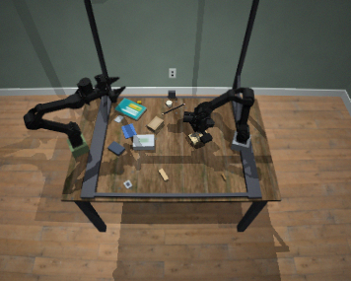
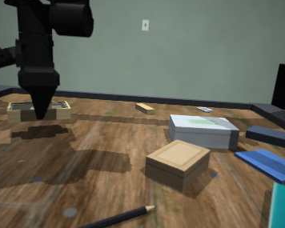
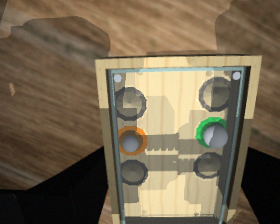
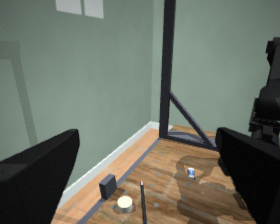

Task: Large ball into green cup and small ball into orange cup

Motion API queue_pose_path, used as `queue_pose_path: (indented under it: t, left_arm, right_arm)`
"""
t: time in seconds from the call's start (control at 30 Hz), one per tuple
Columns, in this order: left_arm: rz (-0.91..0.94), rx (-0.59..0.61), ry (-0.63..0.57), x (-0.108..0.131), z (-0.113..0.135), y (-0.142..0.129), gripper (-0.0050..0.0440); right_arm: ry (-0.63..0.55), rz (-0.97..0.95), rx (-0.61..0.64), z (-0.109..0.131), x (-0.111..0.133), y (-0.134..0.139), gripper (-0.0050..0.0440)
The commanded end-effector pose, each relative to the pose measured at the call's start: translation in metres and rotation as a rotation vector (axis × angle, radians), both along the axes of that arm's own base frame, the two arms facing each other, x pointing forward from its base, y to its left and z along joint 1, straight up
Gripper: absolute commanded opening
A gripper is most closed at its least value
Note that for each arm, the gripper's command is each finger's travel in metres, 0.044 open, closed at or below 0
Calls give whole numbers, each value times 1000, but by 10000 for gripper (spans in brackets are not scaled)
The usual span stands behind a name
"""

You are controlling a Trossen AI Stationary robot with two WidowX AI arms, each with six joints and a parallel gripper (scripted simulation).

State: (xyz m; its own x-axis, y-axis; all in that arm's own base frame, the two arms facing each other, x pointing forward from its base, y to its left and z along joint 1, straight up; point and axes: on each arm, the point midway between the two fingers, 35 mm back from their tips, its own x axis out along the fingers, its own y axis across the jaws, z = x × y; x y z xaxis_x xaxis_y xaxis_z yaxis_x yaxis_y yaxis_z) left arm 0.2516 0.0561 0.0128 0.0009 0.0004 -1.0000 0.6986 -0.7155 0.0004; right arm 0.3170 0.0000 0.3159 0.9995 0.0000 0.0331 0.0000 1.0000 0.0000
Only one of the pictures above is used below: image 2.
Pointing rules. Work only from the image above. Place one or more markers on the light tan rectangular block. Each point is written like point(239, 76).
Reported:
point(144, 108)

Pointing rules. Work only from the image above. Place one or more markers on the small tan wooden box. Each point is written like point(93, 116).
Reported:
point(177, 164)

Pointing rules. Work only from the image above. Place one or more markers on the teal book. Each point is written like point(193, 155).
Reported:
point(277, 207)

